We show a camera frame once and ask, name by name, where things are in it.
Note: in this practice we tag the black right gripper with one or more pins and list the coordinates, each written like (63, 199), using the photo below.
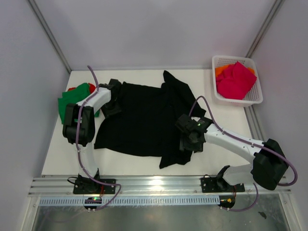
(184, 144)

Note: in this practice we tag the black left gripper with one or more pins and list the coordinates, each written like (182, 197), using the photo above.
(116, 110)

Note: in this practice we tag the black t shirt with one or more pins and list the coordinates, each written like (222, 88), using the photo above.
(146, 124)

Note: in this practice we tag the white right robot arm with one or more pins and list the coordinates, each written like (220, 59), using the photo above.
(266, 162)

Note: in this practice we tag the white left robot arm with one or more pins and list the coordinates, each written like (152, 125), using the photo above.
(79, 125)

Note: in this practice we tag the red t shirt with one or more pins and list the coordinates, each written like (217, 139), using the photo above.
(92, 88)

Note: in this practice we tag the green t shirt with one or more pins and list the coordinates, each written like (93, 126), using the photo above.
(80, 93)

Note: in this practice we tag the pink t shirt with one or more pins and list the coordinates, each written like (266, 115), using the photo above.
(235, 82)

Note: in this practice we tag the orange t shirt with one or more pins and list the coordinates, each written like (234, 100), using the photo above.
(220, 69)

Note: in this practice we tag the white plastic basket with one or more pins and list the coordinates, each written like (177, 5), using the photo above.
(254, 96)

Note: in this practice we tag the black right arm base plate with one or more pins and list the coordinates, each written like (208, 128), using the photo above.
(209, 185)

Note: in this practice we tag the grey slotted cable duct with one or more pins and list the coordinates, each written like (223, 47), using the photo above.
(131, 200)

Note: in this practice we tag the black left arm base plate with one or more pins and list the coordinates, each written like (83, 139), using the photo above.
(88, 186)

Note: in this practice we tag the aluminium front rail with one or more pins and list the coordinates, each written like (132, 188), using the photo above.
(130, 185)

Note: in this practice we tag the left rear frame post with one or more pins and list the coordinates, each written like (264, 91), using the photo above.
(49, 34)

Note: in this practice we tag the frame post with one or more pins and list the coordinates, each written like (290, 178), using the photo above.
(49, 34)
(273, 12)

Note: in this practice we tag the right rear frame post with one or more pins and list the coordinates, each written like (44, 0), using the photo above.
(273, 12)

